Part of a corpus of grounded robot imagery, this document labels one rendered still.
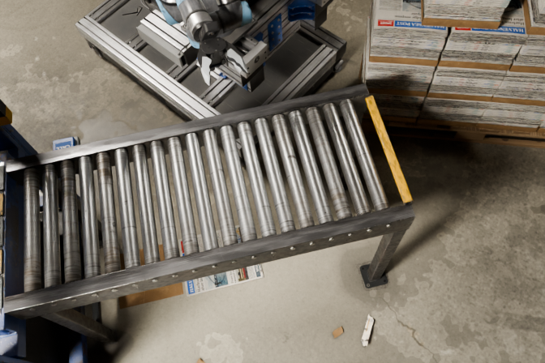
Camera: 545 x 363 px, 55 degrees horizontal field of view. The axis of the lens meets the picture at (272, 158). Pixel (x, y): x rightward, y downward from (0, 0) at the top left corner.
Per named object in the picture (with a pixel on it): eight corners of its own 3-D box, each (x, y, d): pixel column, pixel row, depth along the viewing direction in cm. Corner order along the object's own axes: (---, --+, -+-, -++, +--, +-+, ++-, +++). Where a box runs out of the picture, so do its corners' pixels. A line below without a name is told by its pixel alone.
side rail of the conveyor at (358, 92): (361, 100, 206) (364, 82, 195) (365, 111, 203) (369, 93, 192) (21, 173, 197) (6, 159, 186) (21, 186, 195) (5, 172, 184)
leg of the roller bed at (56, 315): (117, 330, 235) (53, 296, 175) (118, 343, 233) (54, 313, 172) (104, 332, 235) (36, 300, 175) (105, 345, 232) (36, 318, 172)
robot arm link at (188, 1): (200, 2, 167) (195, -18, 159) (212, 26, 162) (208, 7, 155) (177, 10, 166) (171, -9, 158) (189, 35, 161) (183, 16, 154)
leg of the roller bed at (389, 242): (377, 267, 243) (403, 215, 183) (381, 279, 240) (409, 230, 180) (366, 270, 243) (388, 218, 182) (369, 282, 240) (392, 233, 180)
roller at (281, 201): (259, 123, 196) (269, 117, 193) (289, 240, 174) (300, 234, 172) (251, 120, 192) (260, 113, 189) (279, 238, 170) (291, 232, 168)
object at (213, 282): (251, 222, 256) (251, 221, 255) (263, 278, 243) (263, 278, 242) (178, 239, 254) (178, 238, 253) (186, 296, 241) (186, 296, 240)
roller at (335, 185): (309, 113, 197) (319, 106, 194) (344, 227, 175) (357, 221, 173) (302, 108, 193) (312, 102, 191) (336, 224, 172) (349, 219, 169)
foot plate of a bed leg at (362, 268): (382, 257, 245) (383, 256, 244) (392, 286, 239) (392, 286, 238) (355, 263, 244) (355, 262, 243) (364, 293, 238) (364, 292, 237)
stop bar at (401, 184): (372, 97, 192) (373, 94, 190) (413, 203, 172) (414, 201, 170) (364, 99, 191) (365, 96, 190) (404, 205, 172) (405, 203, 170)
